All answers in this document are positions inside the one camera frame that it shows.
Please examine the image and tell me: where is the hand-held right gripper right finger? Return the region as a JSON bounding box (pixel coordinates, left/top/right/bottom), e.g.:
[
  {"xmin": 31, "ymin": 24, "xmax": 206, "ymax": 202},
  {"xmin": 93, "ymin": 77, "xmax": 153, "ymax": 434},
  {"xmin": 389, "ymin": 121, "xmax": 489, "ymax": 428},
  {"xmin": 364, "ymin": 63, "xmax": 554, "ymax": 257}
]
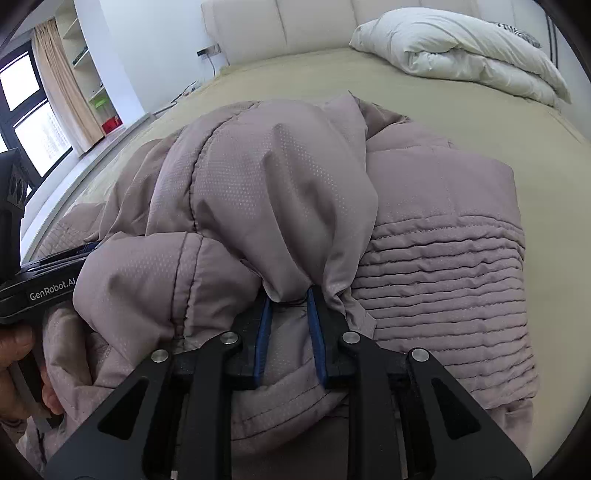
[{"xmin": 306, "ymin": 285, "xmax": 534, "ymax": 480}]

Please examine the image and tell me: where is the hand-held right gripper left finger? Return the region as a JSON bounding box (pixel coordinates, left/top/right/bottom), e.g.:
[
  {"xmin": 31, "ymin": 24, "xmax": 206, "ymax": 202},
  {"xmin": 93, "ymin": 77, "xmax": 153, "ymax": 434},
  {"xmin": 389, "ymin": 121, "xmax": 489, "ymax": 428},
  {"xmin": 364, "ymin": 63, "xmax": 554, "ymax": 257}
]
[{"xmin": 44, "ymin": 295, "xmax": 273, "ymax": 480}]

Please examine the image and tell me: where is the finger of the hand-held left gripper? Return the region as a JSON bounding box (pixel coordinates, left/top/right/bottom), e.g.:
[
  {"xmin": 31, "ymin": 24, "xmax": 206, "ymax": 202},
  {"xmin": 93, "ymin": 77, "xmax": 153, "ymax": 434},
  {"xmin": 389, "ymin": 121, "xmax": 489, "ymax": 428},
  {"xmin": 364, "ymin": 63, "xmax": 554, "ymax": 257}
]
[{"xmin": 21, "ymin": 241, "xmax": 102, "ymax": 278}]

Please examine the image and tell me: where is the mauve hooded padded coat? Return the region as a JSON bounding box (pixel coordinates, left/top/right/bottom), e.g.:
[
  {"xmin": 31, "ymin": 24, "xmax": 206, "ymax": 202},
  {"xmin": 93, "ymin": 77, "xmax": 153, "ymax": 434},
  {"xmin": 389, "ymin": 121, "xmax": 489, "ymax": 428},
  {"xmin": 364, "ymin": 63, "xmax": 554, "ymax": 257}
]
[{"xmin": 14, "ymin": 90, "xmax": 541, "ymax": 480}]

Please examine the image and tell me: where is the person's left hand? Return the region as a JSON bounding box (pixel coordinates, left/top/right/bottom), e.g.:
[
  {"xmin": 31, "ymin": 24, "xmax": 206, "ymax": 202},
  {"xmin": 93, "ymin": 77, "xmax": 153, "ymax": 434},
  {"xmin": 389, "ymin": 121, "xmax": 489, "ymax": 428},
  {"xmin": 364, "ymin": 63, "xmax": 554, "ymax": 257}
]
[{"xmin": 0, "ymin": 322, "xmax": 64, "ymax": 432}]

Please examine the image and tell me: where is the white window sill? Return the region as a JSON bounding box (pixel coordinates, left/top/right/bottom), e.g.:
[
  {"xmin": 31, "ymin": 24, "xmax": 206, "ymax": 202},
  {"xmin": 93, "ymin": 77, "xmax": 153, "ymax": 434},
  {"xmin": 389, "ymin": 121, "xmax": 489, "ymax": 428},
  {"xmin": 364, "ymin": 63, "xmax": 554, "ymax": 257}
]
[{"xmin": 18, "ymin": 111, "xmax": 158, "ymax": 241}]

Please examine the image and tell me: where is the black framed window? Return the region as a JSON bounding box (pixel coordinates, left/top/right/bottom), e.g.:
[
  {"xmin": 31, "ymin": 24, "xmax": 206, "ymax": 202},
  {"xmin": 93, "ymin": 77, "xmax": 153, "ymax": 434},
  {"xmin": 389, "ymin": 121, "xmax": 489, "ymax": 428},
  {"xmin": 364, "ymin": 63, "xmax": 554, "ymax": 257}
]
[{"xmin": 0, "ymin": 39, "xmax": 75, "ymax": 195}]

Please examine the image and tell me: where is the beige curtain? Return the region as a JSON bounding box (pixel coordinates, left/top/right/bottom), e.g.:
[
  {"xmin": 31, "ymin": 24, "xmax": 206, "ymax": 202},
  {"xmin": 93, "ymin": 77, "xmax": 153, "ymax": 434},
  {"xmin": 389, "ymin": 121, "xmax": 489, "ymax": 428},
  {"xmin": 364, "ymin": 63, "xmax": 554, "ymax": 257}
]
[{"xmin": 31, "ymin": 18, "xmax": 105, "ymax": 155}]

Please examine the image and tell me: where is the white open shelf unit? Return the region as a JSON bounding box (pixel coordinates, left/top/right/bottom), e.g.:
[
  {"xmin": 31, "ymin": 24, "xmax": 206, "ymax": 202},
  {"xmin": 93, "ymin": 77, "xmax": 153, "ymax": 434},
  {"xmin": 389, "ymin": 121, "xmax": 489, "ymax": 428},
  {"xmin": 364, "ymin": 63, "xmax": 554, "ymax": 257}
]
[{"xmin": 55, "ymin": 0, "xmax": 123, "ymax": 134}]

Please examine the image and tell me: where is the white nightstand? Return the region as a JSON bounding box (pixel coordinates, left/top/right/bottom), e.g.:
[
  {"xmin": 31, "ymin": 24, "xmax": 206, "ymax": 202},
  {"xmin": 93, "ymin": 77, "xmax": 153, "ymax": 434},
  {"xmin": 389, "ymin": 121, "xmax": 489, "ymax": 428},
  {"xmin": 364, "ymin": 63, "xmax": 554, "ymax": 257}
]
[{"xmin": 154, "ymin": 79, "xmax": 213, "ymax": 116}]

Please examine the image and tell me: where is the bed with beige sheet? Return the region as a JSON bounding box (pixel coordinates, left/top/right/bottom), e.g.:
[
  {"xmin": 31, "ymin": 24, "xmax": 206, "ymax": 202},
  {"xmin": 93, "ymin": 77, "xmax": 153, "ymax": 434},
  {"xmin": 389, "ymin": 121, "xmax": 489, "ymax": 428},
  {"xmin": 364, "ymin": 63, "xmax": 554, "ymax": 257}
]
[{"xmin": 28, "ymin": 46, "xmax": 591, "ymax": 480}]

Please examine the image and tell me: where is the cream padded headboard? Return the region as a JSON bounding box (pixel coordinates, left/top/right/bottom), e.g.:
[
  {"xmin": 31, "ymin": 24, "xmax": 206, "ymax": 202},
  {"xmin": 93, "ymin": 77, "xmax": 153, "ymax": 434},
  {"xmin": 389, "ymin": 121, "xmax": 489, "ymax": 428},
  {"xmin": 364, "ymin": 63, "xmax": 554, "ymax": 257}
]
[{"xmin": 201, "ymin": 0, "xmax": 513, "ymax": 68}]

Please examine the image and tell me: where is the white folded duvet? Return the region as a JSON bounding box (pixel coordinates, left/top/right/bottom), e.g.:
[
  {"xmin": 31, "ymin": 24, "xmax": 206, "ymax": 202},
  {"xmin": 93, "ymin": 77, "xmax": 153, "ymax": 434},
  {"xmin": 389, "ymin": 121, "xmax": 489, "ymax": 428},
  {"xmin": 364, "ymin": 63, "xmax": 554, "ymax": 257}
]
[{"xmin": 348, "ymin": 7, "xmax": 572, "ymax": 108}]

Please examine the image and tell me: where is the zebra print pillow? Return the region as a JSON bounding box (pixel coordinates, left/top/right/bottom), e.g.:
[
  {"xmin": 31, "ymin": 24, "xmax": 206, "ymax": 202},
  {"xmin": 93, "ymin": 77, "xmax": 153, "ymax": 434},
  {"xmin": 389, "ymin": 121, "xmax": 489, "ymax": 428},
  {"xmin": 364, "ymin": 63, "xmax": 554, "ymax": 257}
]
[{"xmin": 492, "ymin": 21, "xmax": 542, "ymax": 49}]

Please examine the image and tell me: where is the dark charging cable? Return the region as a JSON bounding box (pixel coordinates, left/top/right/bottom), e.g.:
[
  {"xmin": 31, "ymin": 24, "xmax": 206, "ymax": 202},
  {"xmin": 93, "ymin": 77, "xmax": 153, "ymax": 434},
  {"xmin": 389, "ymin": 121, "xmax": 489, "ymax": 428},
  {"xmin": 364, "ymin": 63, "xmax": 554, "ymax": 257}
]
[{"xmin": 173, "ymin": 54, "xmax": 219, "ymax": 102}]

